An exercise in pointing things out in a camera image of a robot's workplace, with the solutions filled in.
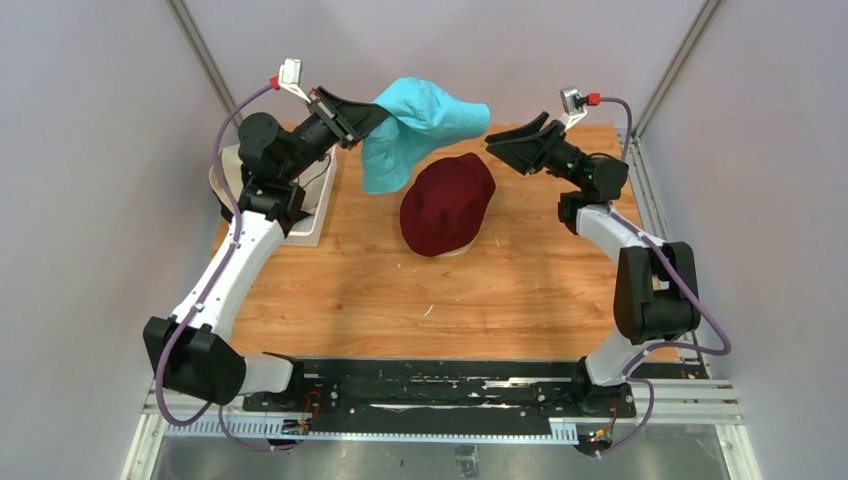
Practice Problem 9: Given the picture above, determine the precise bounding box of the maroon bucket hat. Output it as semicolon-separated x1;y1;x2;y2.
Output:
399;153;496;257

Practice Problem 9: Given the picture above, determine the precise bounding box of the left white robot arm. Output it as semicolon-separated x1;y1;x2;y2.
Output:
143;87;390;413

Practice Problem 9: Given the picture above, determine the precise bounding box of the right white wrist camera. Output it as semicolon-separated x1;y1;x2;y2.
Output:
559;87;588;131

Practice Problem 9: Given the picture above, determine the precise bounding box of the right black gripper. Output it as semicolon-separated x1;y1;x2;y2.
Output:
484;113;589;189

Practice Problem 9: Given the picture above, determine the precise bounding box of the wooden hat stand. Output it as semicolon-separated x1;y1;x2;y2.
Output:
437;240;475;258

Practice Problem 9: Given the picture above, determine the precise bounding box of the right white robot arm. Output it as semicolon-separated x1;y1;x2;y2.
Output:
485;113;701;417

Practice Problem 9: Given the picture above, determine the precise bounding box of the white slotted cable duct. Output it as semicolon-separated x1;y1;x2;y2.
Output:
162;415;580;445

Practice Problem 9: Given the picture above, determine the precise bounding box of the beige bucket hat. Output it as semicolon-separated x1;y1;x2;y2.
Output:
208;144;326;222

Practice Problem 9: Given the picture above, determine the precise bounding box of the teal bucket hat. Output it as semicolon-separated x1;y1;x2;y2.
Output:
361;77;491;195

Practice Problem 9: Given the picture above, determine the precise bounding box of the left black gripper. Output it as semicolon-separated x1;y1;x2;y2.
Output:
279;88;393;183

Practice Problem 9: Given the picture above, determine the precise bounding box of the white perforated plastic basket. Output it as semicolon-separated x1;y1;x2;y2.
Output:
280;147;338;248

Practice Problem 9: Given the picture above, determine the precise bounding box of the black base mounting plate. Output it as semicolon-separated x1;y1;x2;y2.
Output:
241;359;636;434

